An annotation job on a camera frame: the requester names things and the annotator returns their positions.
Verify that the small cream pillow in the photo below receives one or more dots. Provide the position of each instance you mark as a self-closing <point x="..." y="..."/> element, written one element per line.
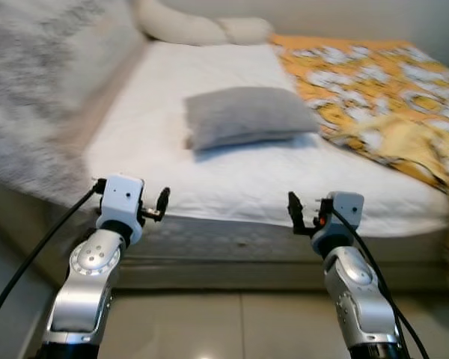
<point x="248" y="30"/>

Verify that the grey bed base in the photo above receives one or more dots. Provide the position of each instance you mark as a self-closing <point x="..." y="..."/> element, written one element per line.
<point x="232" y="254"/>

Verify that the white quilted mattress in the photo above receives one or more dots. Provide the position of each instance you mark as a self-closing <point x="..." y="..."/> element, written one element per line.
<point x="232" y="187"/>

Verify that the cream bolster pillow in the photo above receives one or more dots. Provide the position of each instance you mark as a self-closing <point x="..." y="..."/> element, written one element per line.
<point x="179" y="26"/>

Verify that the grey white patterned duvet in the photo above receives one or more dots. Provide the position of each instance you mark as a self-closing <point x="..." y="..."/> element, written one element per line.
<point x="37" y="90"/>

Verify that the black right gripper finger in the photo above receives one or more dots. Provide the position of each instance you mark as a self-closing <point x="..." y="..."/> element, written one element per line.
<point x="295" y="208"/>

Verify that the grey pillow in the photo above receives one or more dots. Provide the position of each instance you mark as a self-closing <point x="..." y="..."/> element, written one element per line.
<point x="247" y="116"/>

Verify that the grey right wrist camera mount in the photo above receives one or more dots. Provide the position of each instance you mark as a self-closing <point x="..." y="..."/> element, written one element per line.
<point x="346" y="206"/>

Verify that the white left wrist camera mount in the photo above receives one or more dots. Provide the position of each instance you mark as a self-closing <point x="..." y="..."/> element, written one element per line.
<point x="120" y="196"/>

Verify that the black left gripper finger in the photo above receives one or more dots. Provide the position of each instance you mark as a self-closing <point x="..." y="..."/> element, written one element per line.
<point x="163" y="200"/>

